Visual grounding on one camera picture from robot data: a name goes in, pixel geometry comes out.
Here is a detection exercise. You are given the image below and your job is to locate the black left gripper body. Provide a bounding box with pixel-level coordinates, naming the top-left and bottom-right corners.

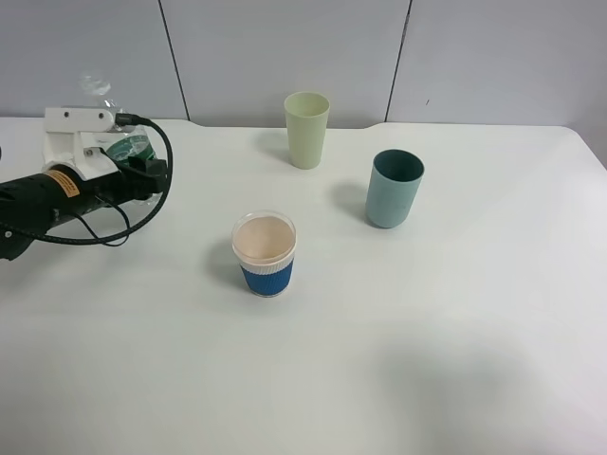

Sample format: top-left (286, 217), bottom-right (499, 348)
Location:
top-left (1, 159), bottom-right (169, 261)

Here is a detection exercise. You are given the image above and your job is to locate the clear bottle green label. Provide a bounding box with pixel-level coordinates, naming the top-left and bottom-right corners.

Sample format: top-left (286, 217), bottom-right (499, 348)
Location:
top-left (78, 73), bottom-right (165, 206)

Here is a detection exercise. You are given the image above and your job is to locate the blue sleeve white cup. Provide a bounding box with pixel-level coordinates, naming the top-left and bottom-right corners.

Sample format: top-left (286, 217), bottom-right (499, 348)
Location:
top-left (231, 210), bottom-right (297, 298)

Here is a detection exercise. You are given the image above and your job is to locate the pale green tall cup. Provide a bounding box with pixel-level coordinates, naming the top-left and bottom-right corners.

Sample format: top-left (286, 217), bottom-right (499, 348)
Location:
top-left (284, 92), bottom-right (330, 170)

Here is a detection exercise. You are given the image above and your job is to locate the teal blue tall cup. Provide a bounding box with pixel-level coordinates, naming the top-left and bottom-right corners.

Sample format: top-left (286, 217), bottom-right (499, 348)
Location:
top-left (365, 149), bottom-right (425, 228)

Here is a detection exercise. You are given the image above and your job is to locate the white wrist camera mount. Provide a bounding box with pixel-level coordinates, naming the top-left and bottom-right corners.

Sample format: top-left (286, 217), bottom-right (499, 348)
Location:
top-left (43, 107), bottom-right (118, 181)

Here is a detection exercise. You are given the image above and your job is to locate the black braided cable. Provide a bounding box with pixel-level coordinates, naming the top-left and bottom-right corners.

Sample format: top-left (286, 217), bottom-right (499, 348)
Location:
top-left (0, 113), bottom-right (174, 247)

